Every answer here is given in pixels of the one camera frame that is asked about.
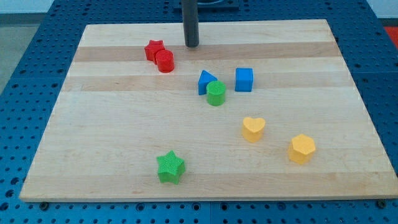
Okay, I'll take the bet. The light wooden board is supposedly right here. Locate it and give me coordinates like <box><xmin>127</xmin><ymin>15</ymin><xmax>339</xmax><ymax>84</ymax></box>
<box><xmin>20</xmin><ymin>19</ymin><xmax>397</xmax><ymax>202</ymax></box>

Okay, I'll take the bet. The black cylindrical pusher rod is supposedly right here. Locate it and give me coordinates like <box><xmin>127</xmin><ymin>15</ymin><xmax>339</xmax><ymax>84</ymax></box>
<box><xmin>181</xmin><ymin>0</ymin><xmax>199</xmax><ymax>48</ymax></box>

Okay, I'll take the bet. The red cylinder block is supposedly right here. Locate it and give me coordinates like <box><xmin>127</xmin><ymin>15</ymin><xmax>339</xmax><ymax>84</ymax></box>
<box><xmin>155</xmin><ymin>49</ymin><xmax>174</xmax><ymax>73</ymax></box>

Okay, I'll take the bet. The green star block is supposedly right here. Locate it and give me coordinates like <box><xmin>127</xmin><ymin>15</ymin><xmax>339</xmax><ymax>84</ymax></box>
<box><xmin>157</xmin><ymin>151</ymin><xmax>185</xmax><ymax>185</ymax></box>

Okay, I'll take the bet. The red star block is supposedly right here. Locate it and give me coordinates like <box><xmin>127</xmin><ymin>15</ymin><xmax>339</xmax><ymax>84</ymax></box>
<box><xmin>144</xmin><ymin>40</ymin><xmax>165</xmax><ymax>65</ymax></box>

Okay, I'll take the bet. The blue cube block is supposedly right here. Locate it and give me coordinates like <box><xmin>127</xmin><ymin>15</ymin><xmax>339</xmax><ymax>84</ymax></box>
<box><xmin>234</xmin><ymin>68</ymin><xmax>254</xmax><ymax>92</ymax></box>

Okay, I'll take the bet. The blue triangle block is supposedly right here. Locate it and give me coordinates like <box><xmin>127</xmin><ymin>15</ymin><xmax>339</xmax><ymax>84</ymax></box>
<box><xmin>198</xmin><ymin>70</ymin><xmax>218</xmax><ymax>95</ymax></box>

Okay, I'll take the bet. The yellow hexagon block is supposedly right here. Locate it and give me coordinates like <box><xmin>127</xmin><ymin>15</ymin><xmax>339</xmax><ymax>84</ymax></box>
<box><xmin>287</xmin><ymin>134</ymin><xmax>316</xmax><ymax>165</ymax></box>

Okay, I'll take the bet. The green cylinder block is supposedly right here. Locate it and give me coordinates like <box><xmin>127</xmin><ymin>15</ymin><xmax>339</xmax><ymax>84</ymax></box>
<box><xmin>206</xmin><ymin>81</ymin><xmax>226</xmax><ymax>106</ymax></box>

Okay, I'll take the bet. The yellow heart block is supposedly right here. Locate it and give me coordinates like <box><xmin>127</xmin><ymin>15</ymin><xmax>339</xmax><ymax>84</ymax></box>
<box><xmin>242</xmin><ymin>117</ymin><xmax>266</xmax><ymax>142</ymax></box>

